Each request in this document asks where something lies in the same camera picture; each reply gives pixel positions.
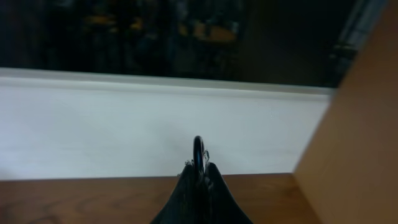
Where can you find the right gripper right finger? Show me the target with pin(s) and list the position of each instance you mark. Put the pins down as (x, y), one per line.
(223, 207)

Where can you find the wooden side panel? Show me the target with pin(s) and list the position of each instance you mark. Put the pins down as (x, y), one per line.
(348, 172)

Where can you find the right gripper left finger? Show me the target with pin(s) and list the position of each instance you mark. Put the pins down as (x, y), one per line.
(179, 208)

